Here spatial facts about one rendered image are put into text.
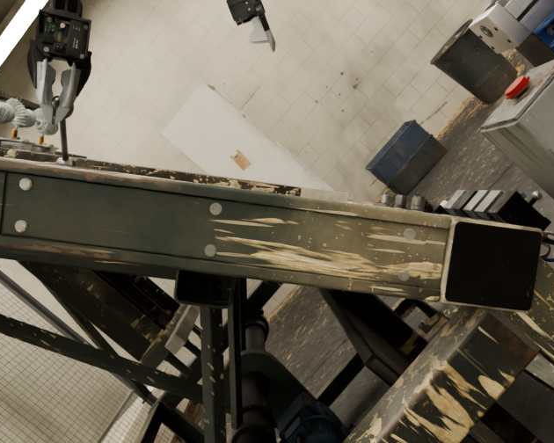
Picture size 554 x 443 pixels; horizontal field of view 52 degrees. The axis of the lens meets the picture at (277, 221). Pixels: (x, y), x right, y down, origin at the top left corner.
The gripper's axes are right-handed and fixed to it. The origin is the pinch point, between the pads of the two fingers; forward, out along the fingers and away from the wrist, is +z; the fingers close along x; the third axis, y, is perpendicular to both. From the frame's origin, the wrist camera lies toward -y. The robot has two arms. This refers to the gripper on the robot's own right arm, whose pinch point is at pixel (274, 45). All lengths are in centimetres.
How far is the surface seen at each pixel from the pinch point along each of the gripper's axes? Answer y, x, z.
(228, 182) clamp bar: 24.0, 2.3, 27.8
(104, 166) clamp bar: 52, 5, 12
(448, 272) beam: -11, 79, 45
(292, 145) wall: 27, -487, 37
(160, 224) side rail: 20, 82, 26
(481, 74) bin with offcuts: -156, -377, 37
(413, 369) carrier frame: -3, 75, 58
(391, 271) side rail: -4, 79, 42
